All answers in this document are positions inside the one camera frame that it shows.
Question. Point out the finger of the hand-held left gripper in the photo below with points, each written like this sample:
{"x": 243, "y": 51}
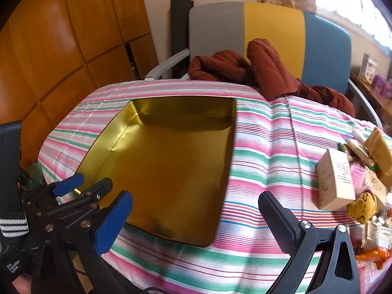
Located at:
{"x": 98, "y": 190}
{"x": 69, "y": 185}

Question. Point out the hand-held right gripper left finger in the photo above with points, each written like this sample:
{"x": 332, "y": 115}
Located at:
{"x": 113, "y": 223}

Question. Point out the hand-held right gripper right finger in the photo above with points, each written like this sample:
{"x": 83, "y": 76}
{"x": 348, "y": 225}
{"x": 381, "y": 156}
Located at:
{"x": 275, "y": 220}

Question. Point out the beige carton box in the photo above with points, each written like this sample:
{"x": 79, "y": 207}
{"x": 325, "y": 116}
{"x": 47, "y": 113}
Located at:
{"x": 333, "y": 183}

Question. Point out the gold tin tray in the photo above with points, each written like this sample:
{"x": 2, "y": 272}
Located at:
{"x": 171, "y": 165}

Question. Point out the yellow round packet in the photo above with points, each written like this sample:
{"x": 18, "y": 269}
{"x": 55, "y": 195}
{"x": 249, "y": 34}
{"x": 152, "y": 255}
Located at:
{"x": 363, "y": 208}

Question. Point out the pink jar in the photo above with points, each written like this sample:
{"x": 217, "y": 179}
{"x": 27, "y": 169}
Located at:
{"x": 357, "y": 176}

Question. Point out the pink packet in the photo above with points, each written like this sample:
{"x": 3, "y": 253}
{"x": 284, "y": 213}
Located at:
{"x": 367, "y": 277}

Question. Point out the orange white snack packet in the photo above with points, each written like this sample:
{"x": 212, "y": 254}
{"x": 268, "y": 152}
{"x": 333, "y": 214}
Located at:
{"x": 379, "y": 255}

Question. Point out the brown paper packet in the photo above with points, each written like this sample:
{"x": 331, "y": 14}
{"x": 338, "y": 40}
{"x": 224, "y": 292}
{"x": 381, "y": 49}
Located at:
{"x": 378, "y": 147}

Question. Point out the striped tablecloth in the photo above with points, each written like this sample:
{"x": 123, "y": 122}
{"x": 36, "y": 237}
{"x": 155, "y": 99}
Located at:
{"x": 266, "y": 147}

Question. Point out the white tube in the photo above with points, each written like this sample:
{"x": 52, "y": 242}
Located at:
{"x": 360, "y": 135}

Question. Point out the wooden wardrobe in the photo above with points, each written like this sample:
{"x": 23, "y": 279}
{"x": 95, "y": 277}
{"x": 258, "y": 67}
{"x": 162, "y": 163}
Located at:
{"x": 61, "y": 36}

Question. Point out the rust brown padded jacket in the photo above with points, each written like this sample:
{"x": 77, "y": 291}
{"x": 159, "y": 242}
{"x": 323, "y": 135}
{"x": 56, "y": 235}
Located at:
{"x": 263, "y": 64}

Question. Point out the wooden side table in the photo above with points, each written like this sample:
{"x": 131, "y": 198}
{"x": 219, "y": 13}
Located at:
{"x": 367, "y": 92}

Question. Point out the purple box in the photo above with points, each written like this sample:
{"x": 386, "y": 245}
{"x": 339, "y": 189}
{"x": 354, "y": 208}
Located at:
{"x": 388, "y": 90}
{"x": 379, "y": 83}

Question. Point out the white box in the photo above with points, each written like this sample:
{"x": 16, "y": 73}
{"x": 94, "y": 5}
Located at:
{"x": 367, "y": 67}

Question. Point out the black rolled mat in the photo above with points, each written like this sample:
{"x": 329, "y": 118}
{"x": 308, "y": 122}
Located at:
{"x": 180, "y": 27}

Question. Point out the grey yellow blue chair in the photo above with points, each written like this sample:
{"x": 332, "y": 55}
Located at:
{"x": 272, "y": 24}

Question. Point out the window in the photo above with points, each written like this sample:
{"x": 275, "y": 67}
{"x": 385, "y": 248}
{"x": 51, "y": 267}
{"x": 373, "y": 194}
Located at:
{"x": 352, "y": 3}

